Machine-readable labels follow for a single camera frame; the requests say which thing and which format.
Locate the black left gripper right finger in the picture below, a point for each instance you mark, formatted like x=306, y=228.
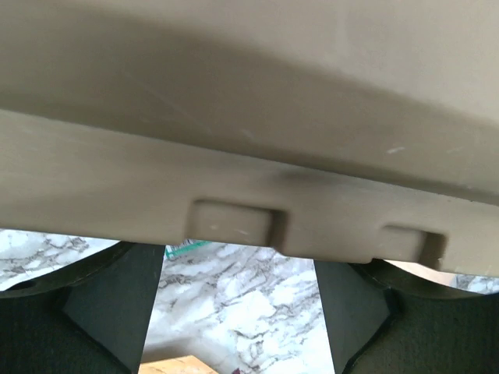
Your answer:
x=382, y=319

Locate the tan plastic toolbox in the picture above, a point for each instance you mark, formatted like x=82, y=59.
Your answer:
x=337, y=130

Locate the green white glue stick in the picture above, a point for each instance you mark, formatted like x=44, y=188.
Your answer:
x=173, y=251

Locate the brown kraft envelope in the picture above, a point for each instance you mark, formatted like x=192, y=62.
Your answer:
x=181, y=365

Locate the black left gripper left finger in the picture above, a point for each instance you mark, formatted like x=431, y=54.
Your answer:
x=91, y=316

